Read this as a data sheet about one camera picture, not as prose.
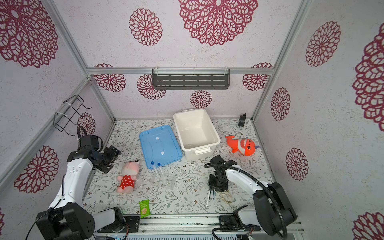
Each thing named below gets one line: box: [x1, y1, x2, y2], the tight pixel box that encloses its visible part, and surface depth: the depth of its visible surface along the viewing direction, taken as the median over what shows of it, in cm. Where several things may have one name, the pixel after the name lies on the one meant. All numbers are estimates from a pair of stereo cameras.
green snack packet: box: [138, 199, 151, 219], surface depth 79 cm
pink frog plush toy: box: [116, 160, 140, 193], surface depth 85 cm
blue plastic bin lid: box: [139, 125, 183, 170], surface depth 106 cm
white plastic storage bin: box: [173, 108, 221, 161], surface depth 99 cm
